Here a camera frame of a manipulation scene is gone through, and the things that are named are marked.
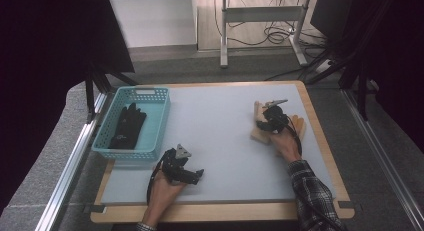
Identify person's right hand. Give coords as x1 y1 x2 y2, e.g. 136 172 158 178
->
269 124 304 164

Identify black floor cables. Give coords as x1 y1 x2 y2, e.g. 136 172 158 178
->
213 0 331 82

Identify black tripod stand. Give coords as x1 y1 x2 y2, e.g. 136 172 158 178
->
84 61 140 124

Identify black metal stand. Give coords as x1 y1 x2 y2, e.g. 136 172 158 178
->
303 0 381 123

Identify aluminium rail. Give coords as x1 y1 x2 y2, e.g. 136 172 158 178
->
341 88 424 227
34 92 114 231

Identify beige knit glove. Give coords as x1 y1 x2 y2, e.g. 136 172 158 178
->
250 100 278 146
275 114 307 158

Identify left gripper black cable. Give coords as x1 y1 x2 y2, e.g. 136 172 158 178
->
145 152 170 206

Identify black curtain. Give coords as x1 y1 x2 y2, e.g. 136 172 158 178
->
353 0 424 154
0 0 136 215

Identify grey foam mat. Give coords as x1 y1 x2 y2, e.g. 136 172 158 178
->
99 83 337 206

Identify turquoise plastic basket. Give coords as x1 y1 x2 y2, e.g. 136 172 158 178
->
91 86 172 162

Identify black glove with white mark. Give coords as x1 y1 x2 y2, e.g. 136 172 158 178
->
107 102 143 151

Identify person's left hand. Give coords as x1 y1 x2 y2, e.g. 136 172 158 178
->
142 171 188 226

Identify white panel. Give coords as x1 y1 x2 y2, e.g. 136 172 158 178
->
109 0 198 49

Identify white power strip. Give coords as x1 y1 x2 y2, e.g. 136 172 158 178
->
314 58 335 74

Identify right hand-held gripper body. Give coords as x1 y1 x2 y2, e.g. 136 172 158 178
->
261 98 292 135

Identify white metal desk frame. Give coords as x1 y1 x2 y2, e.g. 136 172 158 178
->
219 0 310 70

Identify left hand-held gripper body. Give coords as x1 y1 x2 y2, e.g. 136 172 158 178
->
161 143 194 186

